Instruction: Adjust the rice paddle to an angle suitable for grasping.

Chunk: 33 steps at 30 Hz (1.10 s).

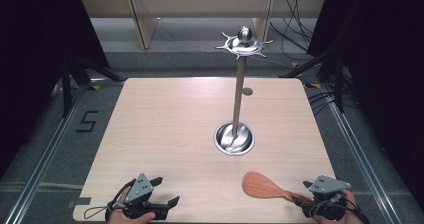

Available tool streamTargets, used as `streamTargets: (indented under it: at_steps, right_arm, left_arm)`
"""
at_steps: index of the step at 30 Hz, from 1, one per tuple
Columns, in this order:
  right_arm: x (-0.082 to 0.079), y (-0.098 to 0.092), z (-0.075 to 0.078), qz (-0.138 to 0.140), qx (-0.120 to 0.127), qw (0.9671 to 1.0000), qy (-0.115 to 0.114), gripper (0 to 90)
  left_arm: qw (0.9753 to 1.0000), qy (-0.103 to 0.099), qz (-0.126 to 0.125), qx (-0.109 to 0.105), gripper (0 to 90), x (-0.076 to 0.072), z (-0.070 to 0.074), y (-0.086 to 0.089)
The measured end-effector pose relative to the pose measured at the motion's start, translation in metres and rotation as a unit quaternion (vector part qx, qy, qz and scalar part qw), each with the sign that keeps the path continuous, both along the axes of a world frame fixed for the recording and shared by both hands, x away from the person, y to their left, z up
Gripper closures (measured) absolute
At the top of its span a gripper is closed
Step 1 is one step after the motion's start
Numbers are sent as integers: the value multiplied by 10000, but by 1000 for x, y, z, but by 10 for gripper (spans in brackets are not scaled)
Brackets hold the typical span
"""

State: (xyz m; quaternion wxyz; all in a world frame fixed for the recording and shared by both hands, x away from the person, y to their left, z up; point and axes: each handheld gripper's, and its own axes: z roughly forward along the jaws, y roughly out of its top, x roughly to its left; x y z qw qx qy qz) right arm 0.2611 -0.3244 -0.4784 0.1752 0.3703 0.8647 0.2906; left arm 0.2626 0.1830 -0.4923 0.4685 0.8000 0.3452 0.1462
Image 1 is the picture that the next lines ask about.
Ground bundle of hanging black cables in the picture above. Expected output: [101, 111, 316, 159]
[269, 0, 316, 53]

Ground black tape strip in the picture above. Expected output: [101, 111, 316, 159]
[67, 196, 92, 209]

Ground wooden rice spatula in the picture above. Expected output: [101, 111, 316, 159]
[241, 170, 314, 204]

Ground light wooden desk frame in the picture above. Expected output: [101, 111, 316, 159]
[79, 0, 328, 51]

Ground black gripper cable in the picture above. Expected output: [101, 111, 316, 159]
[308, 193, 372, 224]

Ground metal floor rail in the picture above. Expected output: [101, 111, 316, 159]
[3, 83, 88, 224]
[320, 83, 398, 224]

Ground black floor cables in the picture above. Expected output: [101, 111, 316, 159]
[307, 89, 338, 116]

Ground black tripod stand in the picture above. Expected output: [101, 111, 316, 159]
[59, 52, 126, 119]
[279, 48, 356, 114]

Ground person's right hand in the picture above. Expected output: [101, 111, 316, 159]
[312, 188, 365, 224]

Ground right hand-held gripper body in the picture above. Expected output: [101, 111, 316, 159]
[301, 174, 353, 222]

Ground person's left hand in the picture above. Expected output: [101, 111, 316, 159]
[106, 186, 157, 224]

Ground black wrist strap loop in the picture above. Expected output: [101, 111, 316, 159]
[83, 203, 118, 220]

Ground black curtain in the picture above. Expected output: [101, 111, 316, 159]
[306, 0, 424, 215]
[0, 0, 111, 180]

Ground metal utensil rack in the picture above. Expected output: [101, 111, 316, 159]
[213, 25, 275, 157]

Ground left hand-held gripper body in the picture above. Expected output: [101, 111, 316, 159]
[122, 172, 169, 221]

